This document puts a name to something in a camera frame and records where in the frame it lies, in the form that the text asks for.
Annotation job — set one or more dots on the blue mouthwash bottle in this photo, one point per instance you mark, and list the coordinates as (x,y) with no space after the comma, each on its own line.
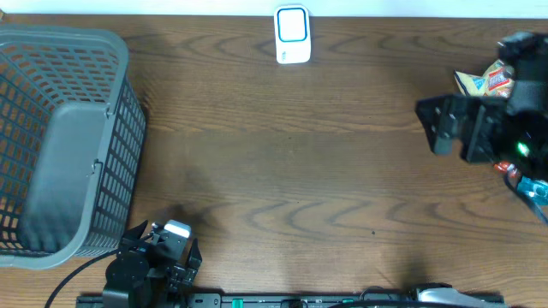
(536,190)

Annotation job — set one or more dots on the red orange snack bar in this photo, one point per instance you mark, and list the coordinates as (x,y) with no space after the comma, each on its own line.
(507,168)

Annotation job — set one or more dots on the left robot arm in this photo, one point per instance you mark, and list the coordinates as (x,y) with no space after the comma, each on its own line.
(154,295)

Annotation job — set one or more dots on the white barcode scanner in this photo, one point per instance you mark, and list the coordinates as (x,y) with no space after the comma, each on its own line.
(292,34)

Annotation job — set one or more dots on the large yellow snack bag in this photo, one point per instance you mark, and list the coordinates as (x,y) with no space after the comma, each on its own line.
(496,81)

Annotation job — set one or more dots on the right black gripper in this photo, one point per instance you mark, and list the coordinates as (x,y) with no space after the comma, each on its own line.
(488,140)

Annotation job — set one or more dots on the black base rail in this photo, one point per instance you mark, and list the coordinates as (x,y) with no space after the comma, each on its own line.
(216,300)

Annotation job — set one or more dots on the grey plastic shopping basket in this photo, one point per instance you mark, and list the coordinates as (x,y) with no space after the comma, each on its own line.
(72,132)

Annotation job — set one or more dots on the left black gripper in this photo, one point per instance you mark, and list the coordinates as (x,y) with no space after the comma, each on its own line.
(158,250)

